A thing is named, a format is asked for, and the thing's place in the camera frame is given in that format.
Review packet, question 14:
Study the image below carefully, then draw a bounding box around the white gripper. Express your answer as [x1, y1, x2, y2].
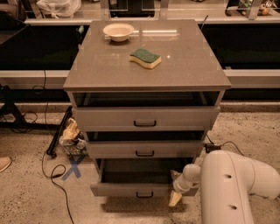
[168, 170, 193, 207]

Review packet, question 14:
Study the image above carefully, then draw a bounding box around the grey bottom drawer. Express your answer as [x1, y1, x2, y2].
[91, 157, 194, 198]

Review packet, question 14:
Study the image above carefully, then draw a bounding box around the grey drawer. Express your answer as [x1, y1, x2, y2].
[91, 157, 194, 198]
[86, 140, 203, 158]
[73, 107, 220, 131]

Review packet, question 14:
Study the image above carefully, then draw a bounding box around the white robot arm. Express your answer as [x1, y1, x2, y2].
[169, 150, 280, 224]

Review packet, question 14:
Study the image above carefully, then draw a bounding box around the grey top drawer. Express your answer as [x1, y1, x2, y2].
[73, 107, 220, 131]

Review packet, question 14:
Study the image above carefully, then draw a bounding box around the grey middle drawer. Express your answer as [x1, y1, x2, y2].
[86, 140, 203, 158]

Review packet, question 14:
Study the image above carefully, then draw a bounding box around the grey drawer cabinet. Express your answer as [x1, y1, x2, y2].
[62, 19, 232, 184]

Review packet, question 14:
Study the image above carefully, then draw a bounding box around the black power adapter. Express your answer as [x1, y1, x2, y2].
[205, 143, 221, 153]

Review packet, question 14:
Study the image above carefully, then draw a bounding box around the blue tape cross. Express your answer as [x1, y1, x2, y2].
[61, 155, 86, 180]

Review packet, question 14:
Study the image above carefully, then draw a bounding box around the crumpled bag pile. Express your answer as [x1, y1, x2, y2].
[59, 118, 87, 156]

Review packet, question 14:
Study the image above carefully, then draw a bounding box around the black stand leg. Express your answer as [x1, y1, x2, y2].
[46, 106, 72, 158]

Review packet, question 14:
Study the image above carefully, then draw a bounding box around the green yellow sponge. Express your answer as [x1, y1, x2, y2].
[129, 48, 161, 69]

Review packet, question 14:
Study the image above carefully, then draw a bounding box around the white bowl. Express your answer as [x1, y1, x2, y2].
[103, 23, 134, 42]

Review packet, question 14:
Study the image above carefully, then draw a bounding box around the shoe tip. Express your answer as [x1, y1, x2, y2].
[0, 157, 12, 172]

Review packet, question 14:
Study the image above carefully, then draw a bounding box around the white plastic bag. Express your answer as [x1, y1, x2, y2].
[36, 0, 81, 18]

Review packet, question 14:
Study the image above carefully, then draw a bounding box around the black cable right floor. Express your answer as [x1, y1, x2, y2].
[206, 134, 245, 158]

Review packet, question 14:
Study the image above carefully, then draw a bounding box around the black cable floor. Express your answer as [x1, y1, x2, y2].
[206, 134, 245, 158]
[40, 69, 75, 224]

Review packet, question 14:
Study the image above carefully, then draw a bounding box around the black cable left floor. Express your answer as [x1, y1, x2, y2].
[40, 69, 75, 224]

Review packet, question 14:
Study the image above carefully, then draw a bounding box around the black table frame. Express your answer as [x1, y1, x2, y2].
[0, 85, 63, 131]

